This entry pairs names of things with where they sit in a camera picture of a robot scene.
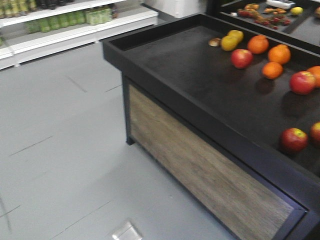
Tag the red apple near oranges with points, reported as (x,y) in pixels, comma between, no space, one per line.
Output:
(241,58)

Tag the red apple front right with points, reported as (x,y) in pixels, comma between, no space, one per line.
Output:
(315,134)

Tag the silver floor outlet plate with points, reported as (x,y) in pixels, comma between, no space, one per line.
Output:
(127,231)

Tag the red apple front left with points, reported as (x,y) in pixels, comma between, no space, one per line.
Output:
(293,140)

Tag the red apple middle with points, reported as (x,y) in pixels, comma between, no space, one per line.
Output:
(302,83)

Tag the white store shelving unit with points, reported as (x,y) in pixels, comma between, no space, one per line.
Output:
(19,46)

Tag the black wooden produce stand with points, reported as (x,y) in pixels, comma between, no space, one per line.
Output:
(216,128)

